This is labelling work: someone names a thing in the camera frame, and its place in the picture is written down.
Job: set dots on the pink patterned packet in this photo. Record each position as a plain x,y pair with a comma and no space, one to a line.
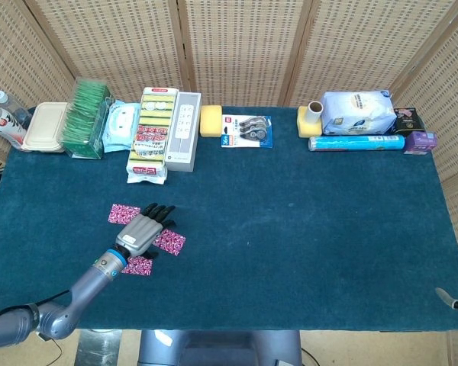
141,266
118,213
173,244

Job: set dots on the small black box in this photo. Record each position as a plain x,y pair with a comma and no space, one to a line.
409,124

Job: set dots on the woven bamboo folding screen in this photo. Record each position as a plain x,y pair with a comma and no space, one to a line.
244,49

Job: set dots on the plain yellow sponge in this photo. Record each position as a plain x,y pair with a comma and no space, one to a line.
211,121

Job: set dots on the white roll with cardboard core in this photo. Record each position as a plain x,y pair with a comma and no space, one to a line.
315,113

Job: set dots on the shiny metal table foot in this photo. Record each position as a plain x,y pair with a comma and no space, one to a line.
99,348

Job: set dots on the yellow sponge with green base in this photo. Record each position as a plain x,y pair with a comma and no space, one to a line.
304,129

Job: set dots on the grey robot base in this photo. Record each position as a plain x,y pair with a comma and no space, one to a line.
221,350

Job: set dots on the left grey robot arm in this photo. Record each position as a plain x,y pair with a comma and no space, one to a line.
88,286

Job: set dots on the clear bottle white cap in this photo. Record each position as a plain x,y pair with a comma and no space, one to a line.
7,103

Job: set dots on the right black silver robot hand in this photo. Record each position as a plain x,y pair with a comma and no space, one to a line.
456,304

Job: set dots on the correction tape blister pack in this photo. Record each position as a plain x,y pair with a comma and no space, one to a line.
248,131

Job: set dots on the light blue wet wipes pack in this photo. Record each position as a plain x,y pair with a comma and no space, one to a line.
118,126

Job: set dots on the small purple box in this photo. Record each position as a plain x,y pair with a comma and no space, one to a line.
421,142

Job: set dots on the blue plastic wrap roll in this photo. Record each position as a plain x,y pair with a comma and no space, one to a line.
357,143

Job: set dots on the green tea bag box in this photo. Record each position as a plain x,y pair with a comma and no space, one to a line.
84,122

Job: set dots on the beige lidded lunch box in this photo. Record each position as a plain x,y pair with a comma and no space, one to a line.
44,127

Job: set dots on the long white power strip box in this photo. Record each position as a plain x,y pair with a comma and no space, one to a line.
183,129

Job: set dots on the dark blue table mat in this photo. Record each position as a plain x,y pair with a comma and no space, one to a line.
271,228

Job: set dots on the yellow green sponge multipack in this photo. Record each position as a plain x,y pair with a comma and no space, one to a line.
150,141

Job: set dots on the bottle with red white label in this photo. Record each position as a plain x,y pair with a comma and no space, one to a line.
4,127

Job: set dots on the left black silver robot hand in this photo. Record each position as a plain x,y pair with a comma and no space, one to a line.
139,234

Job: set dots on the white blue tissue bag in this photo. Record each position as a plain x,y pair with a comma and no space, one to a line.
358,110

